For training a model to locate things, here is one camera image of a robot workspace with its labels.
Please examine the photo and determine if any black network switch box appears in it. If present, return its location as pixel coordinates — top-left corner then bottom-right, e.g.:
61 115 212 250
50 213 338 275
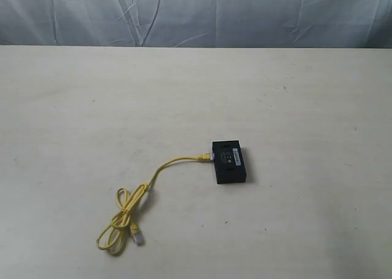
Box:
211 139 255 185

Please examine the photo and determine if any yellow ethernet cable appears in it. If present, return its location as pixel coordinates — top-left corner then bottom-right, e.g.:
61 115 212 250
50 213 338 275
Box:
95 152 216 256

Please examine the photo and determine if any grey wrinkled backdrop cloth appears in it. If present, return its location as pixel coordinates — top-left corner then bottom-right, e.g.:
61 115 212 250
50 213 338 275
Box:
1 0 391 48

